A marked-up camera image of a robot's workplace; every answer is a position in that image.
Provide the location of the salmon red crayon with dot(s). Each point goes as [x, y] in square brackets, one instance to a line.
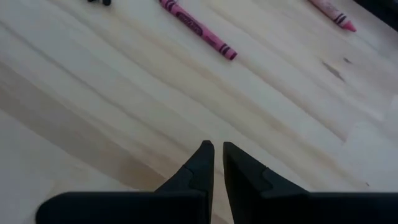
[334, 14]

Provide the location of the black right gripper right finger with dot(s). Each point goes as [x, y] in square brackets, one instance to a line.
[280, 208]

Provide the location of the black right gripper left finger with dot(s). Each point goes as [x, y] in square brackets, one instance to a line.
[174, 208]

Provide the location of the black aluminium table frame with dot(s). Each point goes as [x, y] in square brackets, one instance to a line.
[385, 9]

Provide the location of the magenta crayon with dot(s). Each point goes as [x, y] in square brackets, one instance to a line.
[199, 29]

